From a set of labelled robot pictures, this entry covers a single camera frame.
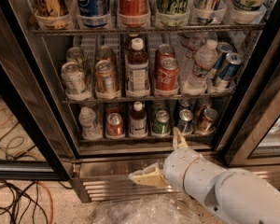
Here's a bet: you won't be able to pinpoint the silver can middle shelf front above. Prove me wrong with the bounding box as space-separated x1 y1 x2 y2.
61 62 91 101

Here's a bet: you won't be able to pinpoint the gold can bottom shelf rear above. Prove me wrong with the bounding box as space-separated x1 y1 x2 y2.
193 97 212 118

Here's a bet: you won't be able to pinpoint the orange can middle shelf front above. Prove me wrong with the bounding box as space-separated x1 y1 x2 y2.
95 60 119 99

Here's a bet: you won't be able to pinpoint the clear water bottle middle shelf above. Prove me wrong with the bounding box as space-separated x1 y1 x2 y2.
185 39 217 95

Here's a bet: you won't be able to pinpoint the green can bottom shelf front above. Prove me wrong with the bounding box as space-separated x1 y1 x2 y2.
152 110 170 135

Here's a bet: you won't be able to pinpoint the brown juice bottle bottom shelf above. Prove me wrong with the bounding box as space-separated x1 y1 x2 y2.
130 101 147 137

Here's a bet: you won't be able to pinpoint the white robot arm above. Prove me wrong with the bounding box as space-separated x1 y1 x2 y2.
129 128 280 224

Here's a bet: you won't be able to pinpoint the stainless steel fridge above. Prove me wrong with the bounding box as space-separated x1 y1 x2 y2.
0 0 280 203

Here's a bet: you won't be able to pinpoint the blue slim can middle front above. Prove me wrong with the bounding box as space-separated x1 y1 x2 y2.
214 52 244 89

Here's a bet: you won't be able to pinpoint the orange can middle shelf rear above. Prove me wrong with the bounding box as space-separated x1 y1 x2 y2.
96 46 117 63

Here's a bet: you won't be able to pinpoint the clear water bottle bottom shelf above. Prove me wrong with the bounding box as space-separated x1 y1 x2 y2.
78 106 103 140

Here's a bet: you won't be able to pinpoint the clear plastic bag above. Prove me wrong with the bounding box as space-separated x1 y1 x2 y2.
92 194 201 224

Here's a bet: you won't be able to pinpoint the gold can bottom shelf front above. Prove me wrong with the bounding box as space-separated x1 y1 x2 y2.
196 108 218 134

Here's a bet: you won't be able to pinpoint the orange can shelf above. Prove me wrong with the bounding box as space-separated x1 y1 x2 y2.
96 46 117 63
95 60 119 99

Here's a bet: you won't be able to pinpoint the brown juice bottle shelf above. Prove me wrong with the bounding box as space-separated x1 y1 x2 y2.
126 38 150 97
130 101 147 137

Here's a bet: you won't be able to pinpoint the red cola can middle front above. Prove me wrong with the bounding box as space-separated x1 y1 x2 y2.
155 57 179 96

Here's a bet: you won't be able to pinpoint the brown juice bottle middle shelf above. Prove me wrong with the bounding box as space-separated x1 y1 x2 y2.
126 38 150 97

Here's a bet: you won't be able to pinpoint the blue slim can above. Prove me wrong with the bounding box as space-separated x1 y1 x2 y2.
208 42 232 80
214 52 244 89

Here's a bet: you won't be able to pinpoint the red can bottom shelf front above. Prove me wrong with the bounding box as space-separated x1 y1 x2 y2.
106 113 124 138

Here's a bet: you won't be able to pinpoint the silver can middle shelf rear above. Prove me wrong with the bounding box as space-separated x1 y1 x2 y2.
66 47 85 66

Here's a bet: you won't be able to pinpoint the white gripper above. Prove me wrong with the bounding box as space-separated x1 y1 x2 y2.
128 127 226 205

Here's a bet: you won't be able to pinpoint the blue slim can middle rear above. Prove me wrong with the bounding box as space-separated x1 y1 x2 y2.
208 42 232 80

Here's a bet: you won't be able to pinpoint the blue can bottom shelf front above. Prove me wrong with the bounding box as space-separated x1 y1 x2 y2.
175 109 193 134

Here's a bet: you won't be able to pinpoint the gold can shelf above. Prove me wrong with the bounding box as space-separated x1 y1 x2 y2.
196 108 218 134
193 97 212 118

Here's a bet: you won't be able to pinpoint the silver can shelf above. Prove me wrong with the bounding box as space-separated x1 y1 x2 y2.
61 62 91 101
66 47 85 66

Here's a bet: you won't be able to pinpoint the yellow can top shelf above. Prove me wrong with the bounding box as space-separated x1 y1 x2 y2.
35 0 69 18

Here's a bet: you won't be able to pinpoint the red cola can top shelf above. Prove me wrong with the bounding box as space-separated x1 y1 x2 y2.
119 0 148 27

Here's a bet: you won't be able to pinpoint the black and orange floor cables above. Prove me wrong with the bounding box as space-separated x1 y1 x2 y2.
0 106 73 224

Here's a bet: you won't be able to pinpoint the red cola can middle rear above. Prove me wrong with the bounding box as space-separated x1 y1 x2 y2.
155 44 175 66

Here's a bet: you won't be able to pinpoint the blue can bottom shelf rear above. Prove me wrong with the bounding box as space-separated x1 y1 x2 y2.
175 98 192 114

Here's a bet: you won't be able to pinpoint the blue pepsi can top shelf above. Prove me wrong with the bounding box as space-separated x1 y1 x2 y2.
77 0 109 28

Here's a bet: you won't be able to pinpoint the clear water bottle shelf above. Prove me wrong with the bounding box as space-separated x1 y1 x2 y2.
185 39 217 95
78 106 103 140

